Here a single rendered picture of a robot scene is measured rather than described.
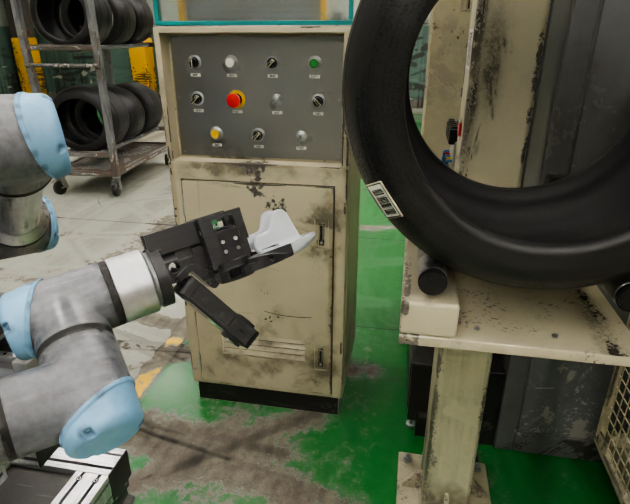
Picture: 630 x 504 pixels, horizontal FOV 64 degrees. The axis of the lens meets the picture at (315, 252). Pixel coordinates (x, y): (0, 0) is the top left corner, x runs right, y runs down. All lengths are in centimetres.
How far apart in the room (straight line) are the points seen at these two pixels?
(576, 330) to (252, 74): 106
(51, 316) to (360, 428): 142
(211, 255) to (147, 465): 128
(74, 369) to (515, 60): 91
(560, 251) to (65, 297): 61
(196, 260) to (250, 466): 120
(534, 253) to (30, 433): 62
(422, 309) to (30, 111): 61
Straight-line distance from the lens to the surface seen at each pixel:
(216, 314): 61
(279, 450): 178
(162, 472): 178
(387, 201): 73
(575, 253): 77
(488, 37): 109
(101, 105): 440
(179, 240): 60
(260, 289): 166
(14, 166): 77
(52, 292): 58
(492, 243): 74
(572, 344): 90
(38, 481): 157
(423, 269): 79
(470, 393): 137
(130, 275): 58
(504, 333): 88
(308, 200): 150
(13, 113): 77
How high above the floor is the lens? 125
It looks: 23 degrees down
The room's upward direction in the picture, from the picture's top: straight up
